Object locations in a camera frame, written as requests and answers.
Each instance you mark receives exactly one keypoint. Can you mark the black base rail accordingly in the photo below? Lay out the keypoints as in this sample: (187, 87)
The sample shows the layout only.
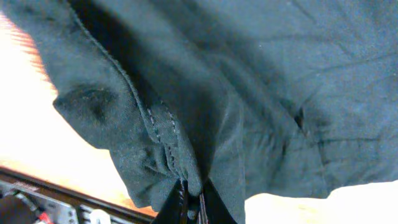
(26, 200)

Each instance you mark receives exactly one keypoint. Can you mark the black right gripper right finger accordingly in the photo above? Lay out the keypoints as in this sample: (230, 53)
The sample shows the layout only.
(212, 209)

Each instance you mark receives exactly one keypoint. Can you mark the black shorts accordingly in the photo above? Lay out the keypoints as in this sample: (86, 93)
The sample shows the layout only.
(291, 98)

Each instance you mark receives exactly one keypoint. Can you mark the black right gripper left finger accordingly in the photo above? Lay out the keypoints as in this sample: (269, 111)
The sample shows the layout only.
(175, 208)

